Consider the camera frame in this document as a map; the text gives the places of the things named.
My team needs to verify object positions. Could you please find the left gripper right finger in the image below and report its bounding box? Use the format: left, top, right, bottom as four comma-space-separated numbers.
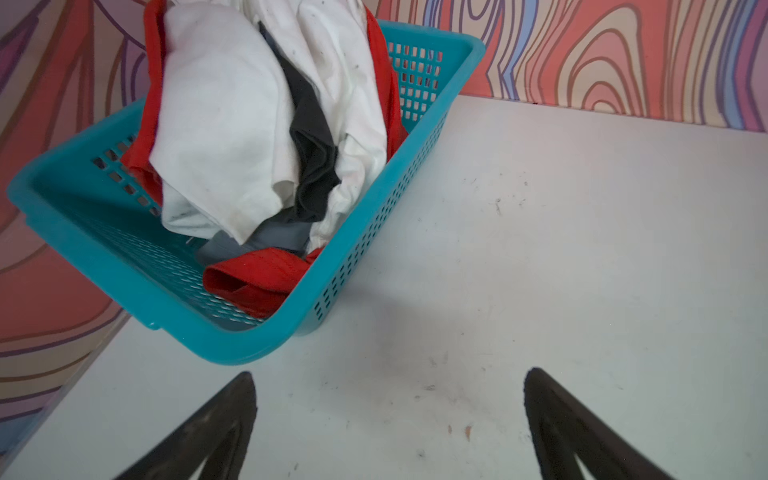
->
524, 367, 670, 479

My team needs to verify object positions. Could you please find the red t shirt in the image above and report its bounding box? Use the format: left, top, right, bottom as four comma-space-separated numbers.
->
119, 0, 410, 320

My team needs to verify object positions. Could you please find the white t shirt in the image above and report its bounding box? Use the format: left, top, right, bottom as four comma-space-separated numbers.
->
147, 0, 390, 254

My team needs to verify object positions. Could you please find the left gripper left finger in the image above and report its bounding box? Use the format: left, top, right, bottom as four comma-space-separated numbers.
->
118, 371, 258, 480

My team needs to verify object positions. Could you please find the teal plastic laundry basket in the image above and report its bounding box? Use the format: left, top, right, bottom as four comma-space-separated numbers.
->
7, 21, 485, 365

